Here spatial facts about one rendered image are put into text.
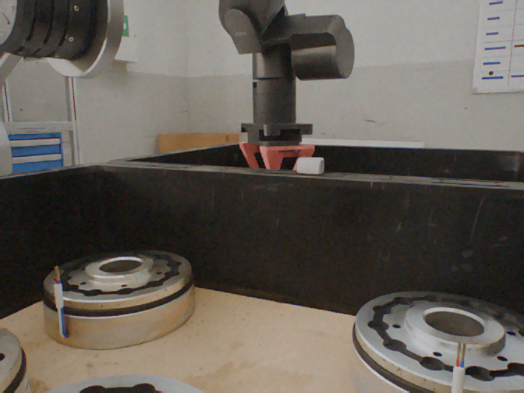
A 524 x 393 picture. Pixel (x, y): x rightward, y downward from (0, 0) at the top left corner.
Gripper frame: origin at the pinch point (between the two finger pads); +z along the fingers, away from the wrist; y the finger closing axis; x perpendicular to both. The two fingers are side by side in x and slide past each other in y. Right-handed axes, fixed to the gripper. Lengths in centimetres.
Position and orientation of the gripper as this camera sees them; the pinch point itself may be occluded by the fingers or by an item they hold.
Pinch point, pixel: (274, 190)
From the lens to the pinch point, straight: 57.8
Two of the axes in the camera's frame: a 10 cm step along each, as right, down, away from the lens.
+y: -3.5, -1.8, 9.2
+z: 0.1, 9.8, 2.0
